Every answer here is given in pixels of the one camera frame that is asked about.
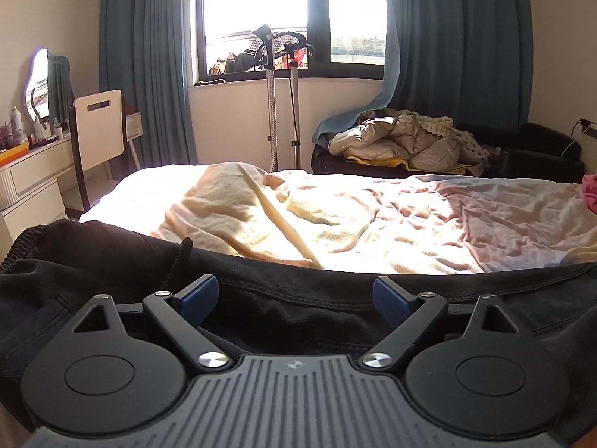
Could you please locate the yellow cloth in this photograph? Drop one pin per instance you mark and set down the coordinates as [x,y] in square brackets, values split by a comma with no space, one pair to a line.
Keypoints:
[378,162]

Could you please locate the pastel bed sheet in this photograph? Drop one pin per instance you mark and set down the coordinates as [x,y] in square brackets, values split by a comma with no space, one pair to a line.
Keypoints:
[354,214]

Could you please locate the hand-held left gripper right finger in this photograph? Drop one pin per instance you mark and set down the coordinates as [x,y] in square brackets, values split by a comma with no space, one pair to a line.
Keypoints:
[389,296]

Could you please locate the white bottle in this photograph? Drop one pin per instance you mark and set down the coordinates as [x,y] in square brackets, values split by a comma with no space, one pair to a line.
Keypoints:
[17,123]

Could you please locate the black sofa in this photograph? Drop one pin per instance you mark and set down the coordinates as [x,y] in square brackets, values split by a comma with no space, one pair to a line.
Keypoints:
[541,149]

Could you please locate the orange box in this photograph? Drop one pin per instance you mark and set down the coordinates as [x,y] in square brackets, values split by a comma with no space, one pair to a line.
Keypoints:
[14,153]

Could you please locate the black framed window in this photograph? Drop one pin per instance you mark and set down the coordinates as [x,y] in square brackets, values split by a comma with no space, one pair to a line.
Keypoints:
[294,14]

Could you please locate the metal tripod stand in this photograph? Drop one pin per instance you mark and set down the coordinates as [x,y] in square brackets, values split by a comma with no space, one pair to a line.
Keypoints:
[294,107]

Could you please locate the white dressing desk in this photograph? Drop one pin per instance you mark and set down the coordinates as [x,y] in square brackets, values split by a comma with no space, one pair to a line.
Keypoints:
[32,182]

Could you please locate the wavy lit mirror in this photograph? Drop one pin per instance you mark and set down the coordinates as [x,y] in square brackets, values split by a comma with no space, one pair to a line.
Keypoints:
[39,84]

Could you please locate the wall socket with charger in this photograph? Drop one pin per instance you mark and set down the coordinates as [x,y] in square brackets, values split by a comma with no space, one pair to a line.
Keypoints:
[586,127]

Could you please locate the garment steamer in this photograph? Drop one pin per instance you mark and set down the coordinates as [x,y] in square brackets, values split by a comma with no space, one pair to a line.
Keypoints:
[271,102]

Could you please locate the blue curtain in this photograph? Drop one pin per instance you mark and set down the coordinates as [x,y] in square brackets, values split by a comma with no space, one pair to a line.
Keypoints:
[144,56]
[457,42]

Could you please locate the cream knitted blanket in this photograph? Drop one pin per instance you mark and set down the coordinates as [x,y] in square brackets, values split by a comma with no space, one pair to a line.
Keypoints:
[459,133]

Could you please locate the white chair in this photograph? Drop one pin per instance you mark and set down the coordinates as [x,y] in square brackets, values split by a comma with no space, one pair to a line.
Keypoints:
[98,126]

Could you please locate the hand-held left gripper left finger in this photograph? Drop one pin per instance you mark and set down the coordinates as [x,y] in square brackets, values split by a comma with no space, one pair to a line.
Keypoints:
[200,296]

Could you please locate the pink cloth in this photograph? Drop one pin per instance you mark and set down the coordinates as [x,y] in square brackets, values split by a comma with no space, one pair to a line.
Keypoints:
[590,193]

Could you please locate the beige down jacket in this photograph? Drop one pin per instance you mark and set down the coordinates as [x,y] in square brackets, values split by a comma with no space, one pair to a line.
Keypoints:
[396,142]

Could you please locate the black pants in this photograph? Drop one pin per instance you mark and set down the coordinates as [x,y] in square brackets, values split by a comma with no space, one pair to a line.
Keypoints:
[298,298]

